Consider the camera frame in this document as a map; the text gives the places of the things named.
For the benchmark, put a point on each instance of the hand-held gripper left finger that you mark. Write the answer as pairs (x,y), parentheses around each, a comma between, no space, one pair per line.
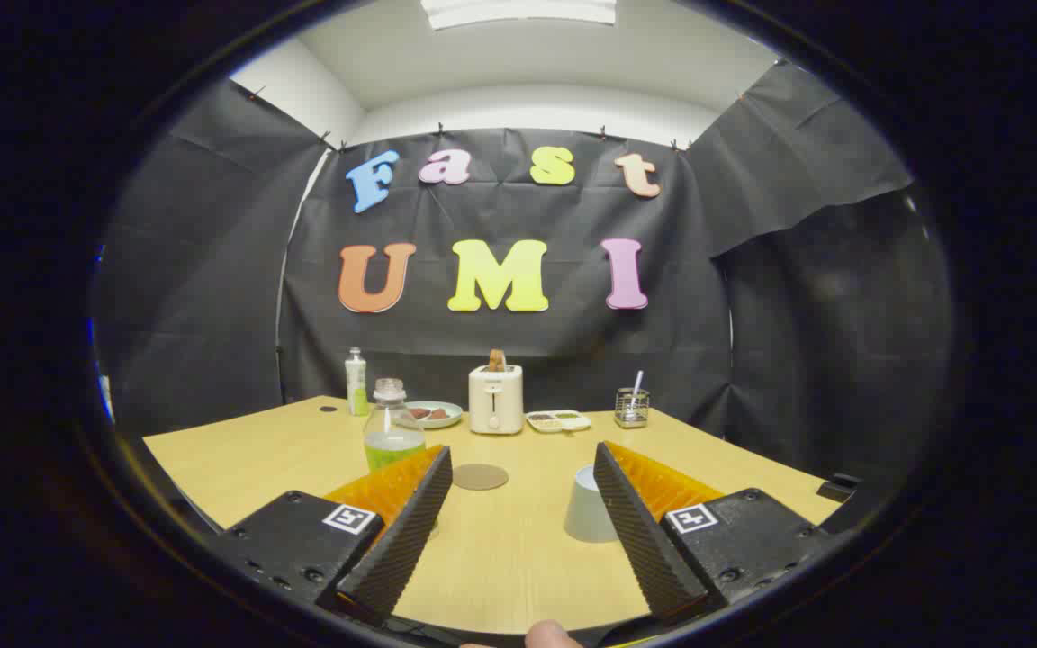
(406,540)

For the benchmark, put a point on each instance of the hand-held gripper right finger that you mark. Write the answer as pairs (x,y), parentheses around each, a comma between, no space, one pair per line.
(644,540)

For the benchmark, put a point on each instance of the pale grey cup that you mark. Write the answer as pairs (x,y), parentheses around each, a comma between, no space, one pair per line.
(586,508)

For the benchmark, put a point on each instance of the round brown coaster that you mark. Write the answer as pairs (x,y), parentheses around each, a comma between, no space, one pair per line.
(480,477)

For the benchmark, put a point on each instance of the clear juice bottle green label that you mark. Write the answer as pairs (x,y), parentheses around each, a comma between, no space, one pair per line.
(388,423)

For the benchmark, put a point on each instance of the small white green bottle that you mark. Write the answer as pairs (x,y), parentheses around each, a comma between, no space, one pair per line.
(356,387)

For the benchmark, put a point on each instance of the wooden table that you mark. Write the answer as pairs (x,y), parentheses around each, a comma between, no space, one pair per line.
(518,558)

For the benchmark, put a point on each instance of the pale green plate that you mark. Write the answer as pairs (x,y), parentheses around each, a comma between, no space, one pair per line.
(448,421)

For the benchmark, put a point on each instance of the white divided tray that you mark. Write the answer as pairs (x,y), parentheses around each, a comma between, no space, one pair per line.
(558,421)

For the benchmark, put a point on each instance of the white utensil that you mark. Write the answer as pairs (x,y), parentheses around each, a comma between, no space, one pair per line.
(636,382)

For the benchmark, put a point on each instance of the cream toaster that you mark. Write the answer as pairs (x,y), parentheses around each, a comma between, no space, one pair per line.
(496,405)

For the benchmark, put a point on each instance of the brown bread slice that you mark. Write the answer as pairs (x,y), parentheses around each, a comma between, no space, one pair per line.
(497,360)

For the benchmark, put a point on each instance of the small black block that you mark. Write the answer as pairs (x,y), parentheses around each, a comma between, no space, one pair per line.
(840,488)

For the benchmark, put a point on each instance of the small white object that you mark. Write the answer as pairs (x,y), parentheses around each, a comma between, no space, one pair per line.
(106,398)

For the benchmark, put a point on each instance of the ceiling light panel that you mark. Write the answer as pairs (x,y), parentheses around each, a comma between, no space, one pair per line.
(518,11)

